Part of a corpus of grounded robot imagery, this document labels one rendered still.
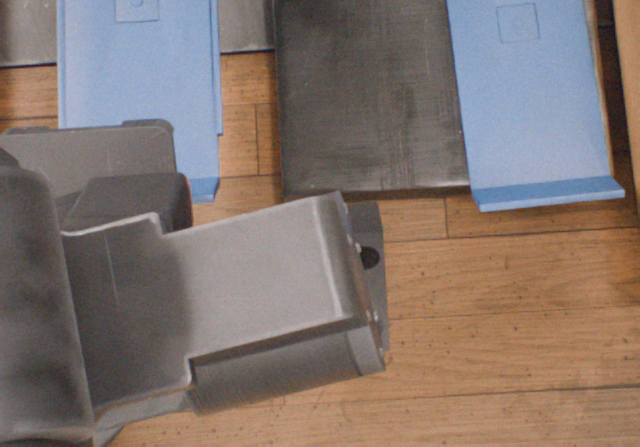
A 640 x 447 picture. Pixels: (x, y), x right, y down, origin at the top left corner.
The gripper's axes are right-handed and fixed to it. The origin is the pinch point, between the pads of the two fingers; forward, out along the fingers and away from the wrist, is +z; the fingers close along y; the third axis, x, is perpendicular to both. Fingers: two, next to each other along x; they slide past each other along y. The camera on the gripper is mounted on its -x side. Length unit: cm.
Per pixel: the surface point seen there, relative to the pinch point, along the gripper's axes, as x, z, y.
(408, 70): -13.3, 12.2, 2.5
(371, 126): -11.2, 10.6, -0.1
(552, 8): -21.0, 13.1, 5.0
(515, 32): -19.0, 12.5, 4.0
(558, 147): -20.6, 9.1, -1.5
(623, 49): -24.6, 12.5, 2.7
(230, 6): -4.0, 16.7, 5.8
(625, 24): -24.6, 12.1, 4.1
